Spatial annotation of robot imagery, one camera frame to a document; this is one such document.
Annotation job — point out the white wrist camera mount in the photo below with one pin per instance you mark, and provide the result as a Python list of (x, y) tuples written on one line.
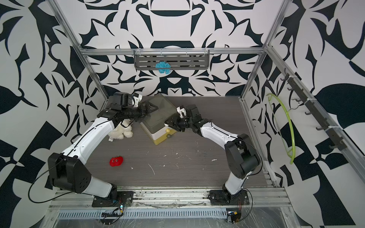
[(137, 98), (182, 112)]

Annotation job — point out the white plush toy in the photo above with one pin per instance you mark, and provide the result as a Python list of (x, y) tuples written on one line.
[(123, 130)]

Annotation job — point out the teal yarn ball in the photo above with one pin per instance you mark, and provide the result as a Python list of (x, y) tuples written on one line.
[(163, 67)]

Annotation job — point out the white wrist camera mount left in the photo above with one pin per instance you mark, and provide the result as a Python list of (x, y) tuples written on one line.
[(137, 98)]

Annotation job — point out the grey-yellow mini drawer cabinet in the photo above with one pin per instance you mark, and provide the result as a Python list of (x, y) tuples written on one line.
[(155, 127)]

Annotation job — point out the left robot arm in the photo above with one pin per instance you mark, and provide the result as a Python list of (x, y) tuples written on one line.
[(67, 169)]

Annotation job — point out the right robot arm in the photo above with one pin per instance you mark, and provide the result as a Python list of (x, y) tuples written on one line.
[(242, 157)]

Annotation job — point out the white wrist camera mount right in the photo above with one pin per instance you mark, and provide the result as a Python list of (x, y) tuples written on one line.
[(182, 112)]

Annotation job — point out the grey wall shelf rack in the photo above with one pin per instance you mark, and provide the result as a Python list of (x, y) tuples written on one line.
[(185, 59)]

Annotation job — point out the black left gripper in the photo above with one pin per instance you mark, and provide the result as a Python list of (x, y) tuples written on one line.
[(145, 115)]

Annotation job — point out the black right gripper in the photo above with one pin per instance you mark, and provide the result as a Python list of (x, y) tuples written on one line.
[(175, 123)]

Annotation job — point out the red strawberry toy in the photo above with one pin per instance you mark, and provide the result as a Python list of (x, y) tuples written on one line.
[(116, 161)]

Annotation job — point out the grey hook rail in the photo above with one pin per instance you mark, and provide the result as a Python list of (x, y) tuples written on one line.
[(314, 109)]

